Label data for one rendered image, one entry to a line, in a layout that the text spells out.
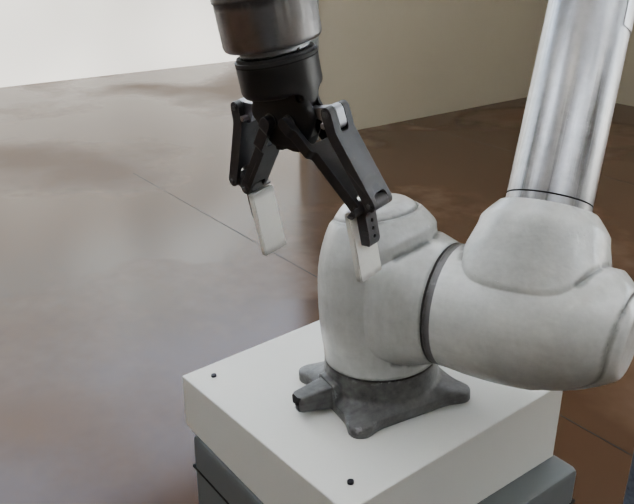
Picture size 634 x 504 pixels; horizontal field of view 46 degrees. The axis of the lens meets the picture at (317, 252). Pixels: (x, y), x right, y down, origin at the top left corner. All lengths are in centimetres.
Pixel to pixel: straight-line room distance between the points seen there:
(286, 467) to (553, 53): 58
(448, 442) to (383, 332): 16
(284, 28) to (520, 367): 44
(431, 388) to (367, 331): 14
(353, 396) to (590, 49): 51
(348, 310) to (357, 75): 517
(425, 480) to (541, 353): 22
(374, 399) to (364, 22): 518
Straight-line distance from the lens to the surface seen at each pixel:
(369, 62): 611
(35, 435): 263
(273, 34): 64
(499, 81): 731
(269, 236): 78
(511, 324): 83
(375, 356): 94
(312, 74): 66
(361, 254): 68
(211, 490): 117
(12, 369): 301
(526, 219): 85
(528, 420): 106
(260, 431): 99
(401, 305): 88
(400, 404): 98
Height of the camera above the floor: 149
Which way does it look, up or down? 23 degrees down
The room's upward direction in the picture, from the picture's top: straight up
